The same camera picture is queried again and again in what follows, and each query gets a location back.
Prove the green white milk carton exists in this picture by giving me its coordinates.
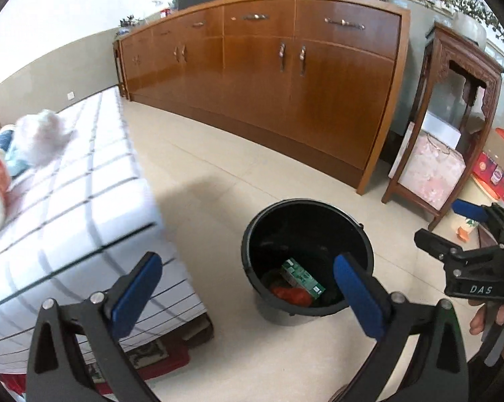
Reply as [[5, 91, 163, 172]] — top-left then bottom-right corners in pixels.
[[280, 259, 326, 299]]

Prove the red plastic bag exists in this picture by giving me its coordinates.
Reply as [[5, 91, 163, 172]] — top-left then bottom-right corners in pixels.
[[270, 285, 313, 308]]

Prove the clear plastic bag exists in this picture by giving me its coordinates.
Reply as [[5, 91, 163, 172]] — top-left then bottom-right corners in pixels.
[[12, 109, 72, 168]]

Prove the light blue face mask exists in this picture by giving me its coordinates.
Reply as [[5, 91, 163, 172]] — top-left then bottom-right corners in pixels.
[[5, 145, 35, 179]]

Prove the black trash bucket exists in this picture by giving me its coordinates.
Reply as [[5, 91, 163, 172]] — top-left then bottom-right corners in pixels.
[[241, 199, 374, 326]]

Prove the small orange item on floor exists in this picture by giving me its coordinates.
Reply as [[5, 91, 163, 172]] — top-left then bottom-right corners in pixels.
[[456, 227, 470, 242]]

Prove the pink bag in stand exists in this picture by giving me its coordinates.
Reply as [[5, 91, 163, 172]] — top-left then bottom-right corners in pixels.
[[399, 132, 465, 210]]

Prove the red gift box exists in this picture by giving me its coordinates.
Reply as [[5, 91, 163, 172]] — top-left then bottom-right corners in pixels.
[[473, 151, 504, 202]]

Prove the carved wooden side stand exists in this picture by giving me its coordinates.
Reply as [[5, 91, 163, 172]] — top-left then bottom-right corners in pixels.
[[382, 22, 504, 230]]

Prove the checkered tablecloth coffee table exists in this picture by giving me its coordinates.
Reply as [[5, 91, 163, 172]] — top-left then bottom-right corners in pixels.
[[0, 88, 206, 375]]

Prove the brown wooden sideboard cabinet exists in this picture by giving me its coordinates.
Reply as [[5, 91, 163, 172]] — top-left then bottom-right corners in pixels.
[[113, 0, 410, 193]]

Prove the green potted plant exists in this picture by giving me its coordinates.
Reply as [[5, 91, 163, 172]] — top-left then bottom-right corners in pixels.
[[424, 0, 504, 44]]

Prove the blue white canister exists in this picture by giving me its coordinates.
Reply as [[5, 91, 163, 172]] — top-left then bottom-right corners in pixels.
[[0, 124, 15, 155]]

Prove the small potted plant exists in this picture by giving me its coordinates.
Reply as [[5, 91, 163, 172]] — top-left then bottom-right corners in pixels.
[[120, 15, 140, 28]]

